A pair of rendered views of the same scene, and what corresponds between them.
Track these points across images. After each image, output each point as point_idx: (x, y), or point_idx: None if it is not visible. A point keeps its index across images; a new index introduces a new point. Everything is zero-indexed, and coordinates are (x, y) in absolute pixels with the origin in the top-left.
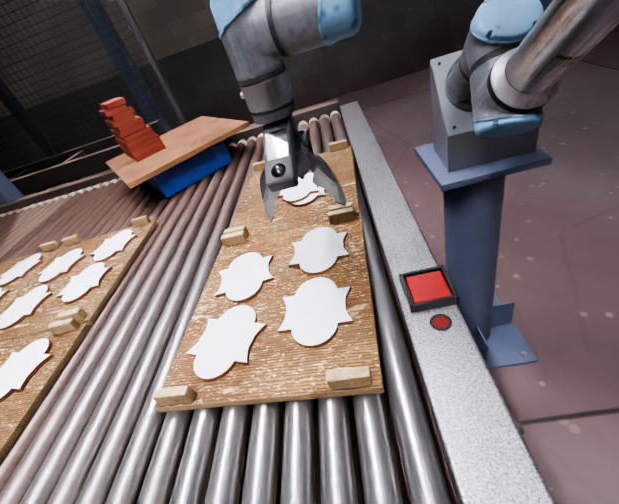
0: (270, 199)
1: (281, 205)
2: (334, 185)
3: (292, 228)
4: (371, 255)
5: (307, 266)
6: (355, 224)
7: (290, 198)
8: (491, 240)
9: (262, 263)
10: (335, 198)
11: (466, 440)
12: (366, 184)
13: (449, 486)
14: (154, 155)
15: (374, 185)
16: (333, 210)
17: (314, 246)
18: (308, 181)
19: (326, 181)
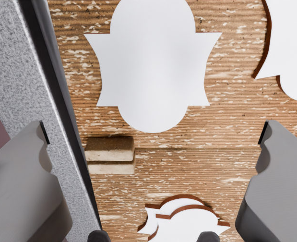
0: (294, 170)
1: (221, 207)
2: None
3: (205, 149)
4: (54, 42)
5: (176, 13)
6: (87, 126)
7: (204, 214)
8: None
9: (282, 55)
10: (34, 129)
11: None
12: (89, 211)
13: None
14: None
15: (77, 206)
16: (123, 163)
17: (160, 79)
18: (172, 239)
19: (1, 187)
